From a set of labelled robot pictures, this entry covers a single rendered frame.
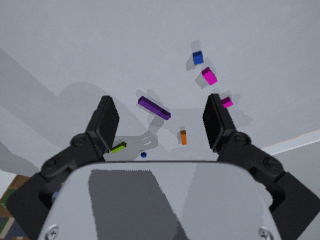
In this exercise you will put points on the lime green rod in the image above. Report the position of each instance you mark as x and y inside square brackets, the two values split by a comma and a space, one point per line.
[118, 147]

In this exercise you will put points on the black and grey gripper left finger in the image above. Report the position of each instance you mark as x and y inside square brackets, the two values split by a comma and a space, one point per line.
[32, 201]

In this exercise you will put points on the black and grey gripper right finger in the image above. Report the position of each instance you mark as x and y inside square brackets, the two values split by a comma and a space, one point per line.
[294, 205]

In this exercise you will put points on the orange rod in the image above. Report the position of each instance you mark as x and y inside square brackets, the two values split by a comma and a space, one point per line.
[183, 137]

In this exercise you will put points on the purple rod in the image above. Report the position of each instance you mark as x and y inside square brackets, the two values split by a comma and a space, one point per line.
[154, 108]

